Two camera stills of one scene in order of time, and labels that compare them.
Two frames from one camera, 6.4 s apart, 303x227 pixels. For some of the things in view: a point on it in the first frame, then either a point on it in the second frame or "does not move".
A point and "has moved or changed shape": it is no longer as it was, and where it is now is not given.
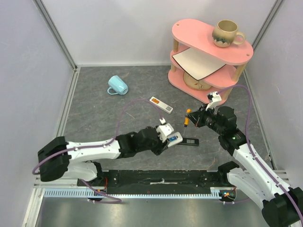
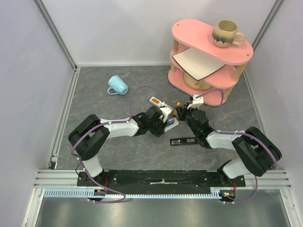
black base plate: x=156 y=181 does not move
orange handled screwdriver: x=186 y=119 has moved or changed shape
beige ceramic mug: x=225 y=33 does not move
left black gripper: x=160 y=147 -> x=160 y=130
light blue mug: x=117 y=86 does not move
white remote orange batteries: x=161 y=105 does not move
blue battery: x=172 y=138 -> x=170 y=123
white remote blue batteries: x=173 y=139 -> x=171 y=123
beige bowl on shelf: x=191 y=82 does not move
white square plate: x=196 y=64 does not move
